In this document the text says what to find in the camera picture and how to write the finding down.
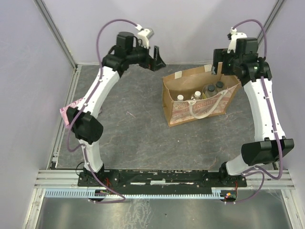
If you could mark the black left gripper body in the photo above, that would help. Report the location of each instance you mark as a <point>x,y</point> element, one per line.
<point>143,59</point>

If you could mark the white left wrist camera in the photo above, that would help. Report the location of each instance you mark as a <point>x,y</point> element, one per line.
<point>144,35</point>

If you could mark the square bottle dark cap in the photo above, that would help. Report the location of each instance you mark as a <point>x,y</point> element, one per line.
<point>219,86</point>
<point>209,90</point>

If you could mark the brown canvas tote bag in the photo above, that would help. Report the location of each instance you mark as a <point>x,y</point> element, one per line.
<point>186,82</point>

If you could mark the aluminium frame rail front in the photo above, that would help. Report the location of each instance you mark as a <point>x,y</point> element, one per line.
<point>69,179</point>

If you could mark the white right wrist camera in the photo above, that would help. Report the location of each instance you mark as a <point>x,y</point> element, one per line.
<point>233,36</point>

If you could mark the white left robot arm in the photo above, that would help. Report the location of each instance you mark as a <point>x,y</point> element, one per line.
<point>129,49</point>

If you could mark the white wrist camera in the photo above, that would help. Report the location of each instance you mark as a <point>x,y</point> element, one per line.
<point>233,36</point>
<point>144,35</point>

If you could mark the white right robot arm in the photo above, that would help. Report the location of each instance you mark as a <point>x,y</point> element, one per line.
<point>270,144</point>

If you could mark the light blue cable duct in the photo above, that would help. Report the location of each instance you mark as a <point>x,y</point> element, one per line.
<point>155,192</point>

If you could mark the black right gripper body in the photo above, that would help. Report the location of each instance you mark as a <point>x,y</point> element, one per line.
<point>230,61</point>

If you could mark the round clear bottle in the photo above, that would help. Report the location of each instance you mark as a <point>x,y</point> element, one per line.
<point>180,98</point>
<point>196,96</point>

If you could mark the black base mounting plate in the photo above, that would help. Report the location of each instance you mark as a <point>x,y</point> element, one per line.
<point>118,178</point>

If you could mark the square bottle front dark cap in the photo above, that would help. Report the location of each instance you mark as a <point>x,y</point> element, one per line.
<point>209,90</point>

